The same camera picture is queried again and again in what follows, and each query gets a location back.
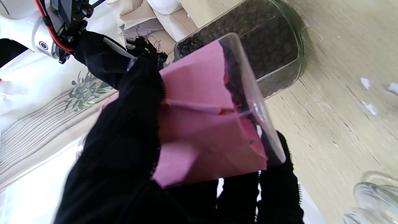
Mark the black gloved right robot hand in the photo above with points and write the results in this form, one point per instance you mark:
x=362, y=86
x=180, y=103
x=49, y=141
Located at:
x=99, y=59

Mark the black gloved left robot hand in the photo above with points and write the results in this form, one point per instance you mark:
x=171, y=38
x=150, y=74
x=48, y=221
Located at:
x=118, y=161

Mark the pink square coffee jar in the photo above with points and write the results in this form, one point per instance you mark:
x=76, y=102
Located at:
x=199, y=133

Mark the glass jar of coffee beans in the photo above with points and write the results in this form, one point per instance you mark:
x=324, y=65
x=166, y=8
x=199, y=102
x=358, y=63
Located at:
x=267, y=43

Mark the clear glass jar lid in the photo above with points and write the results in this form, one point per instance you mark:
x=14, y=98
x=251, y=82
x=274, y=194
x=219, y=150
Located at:
x=376, y=202

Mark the tall leafy green plant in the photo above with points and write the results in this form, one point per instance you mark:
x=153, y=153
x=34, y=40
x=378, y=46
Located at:
x=85, y=91

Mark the gray sofa cushion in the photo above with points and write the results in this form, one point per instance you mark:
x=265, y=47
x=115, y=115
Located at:
x=140, y=29

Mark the beige sofa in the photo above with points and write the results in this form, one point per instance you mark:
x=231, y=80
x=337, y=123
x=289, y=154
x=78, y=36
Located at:
x=161, y=28

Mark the white sofa cushion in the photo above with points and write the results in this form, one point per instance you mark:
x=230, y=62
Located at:
x=164, y=5

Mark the beige pleated curtain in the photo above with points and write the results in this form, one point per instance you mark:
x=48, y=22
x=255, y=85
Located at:
x=37, y=133

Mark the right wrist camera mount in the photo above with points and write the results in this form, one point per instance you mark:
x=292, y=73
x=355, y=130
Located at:
x=70, y=15

